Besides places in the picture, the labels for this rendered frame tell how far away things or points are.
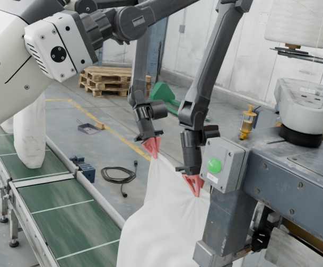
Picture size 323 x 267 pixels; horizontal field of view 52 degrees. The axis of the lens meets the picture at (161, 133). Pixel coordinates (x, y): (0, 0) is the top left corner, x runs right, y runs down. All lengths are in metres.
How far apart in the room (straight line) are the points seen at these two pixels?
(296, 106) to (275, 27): 0.29
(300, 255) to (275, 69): 6.17
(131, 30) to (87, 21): 0.10
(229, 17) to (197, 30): 7.44
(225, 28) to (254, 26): 6.29
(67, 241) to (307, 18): 1.51
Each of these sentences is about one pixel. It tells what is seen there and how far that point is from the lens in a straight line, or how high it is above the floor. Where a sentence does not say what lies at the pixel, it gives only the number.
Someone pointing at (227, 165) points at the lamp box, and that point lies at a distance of 0.64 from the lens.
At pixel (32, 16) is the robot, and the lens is 0.91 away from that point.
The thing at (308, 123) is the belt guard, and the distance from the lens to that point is 0.74.
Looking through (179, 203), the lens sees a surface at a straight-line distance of 1.11.
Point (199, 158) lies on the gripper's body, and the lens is 1.00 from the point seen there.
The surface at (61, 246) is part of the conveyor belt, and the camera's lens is 1.85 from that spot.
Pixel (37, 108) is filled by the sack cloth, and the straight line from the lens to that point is 2.43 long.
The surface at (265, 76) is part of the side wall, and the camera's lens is 7.02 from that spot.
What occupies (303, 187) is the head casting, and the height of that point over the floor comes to 1.31.
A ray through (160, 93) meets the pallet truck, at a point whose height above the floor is 0.20.
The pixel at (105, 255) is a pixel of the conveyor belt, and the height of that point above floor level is 0.38.
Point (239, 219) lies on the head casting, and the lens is 0.75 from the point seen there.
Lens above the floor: 1.54
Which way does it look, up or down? 19 degrees down
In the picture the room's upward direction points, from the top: 9 degrees clockwise
